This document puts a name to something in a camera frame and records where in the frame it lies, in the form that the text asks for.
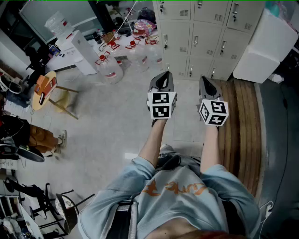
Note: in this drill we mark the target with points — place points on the person's right forearm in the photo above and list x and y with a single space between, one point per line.
210 149

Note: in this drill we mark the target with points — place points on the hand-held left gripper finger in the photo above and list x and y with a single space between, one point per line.
154 80
170 84

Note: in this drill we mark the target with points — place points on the black waist pouch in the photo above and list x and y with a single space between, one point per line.
170 162

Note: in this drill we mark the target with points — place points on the black office chair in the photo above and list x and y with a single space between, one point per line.
37 63

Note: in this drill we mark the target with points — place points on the white crumpled bag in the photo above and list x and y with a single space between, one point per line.
278 78

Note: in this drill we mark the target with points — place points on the person's light blue sweatshirt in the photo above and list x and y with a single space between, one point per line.
177 205

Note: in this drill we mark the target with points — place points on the clear dispenser water jug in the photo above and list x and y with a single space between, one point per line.
58 24

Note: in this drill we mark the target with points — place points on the round wooden stool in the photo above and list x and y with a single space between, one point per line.
37 102

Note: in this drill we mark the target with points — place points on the small blue carton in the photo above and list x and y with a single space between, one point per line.
53 50

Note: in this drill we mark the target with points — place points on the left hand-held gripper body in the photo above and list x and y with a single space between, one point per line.
161 105

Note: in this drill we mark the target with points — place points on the white water dispenser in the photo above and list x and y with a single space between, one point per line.
80 52

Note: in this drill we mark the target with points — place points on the white foam box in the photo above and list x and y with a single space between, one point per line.
273 32
254 67

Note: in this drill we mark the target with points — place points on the brown paper bag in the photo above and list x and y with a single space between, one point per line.
108 37

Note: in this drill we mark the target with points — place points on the brown wooden plank panel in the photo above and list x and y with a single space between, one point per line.
243 130

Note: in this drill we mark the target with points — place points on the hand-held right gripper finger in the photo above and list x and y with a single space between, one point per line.
202 88
215 89

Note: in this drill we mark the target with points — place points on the black white sneaker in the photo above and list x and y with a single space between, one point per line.
11 86

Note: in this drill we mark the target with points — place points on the pink patterned helmet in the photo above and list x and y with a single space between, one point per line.
143 28

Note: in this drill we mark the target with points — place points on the grey metal locker cabinet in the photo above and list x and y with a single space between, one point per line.
205 35

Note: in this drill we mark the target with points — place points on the black frame chair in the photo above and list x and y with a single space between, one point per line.
67 210

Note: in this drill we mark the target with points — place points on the orange cardboard box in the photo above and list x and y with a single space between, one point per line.
40 84

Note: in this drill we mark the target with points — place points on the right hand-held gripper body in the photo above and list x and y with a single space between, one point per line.
213 112

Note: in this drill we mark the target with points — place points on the dark red box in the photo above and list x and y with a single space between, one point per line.
49 89

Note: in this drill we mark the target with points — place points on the black drink bottle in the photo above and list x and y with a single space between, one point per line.
97 37

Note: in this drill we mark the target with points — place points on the person's left forearm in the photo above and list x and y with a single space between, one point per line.
153 144

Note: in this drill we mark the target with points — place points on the person's grey trousers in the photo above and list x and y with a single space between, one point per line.
190 163

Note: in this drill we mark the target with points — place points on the person's white shoe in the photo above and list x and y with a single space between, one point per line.
163 146

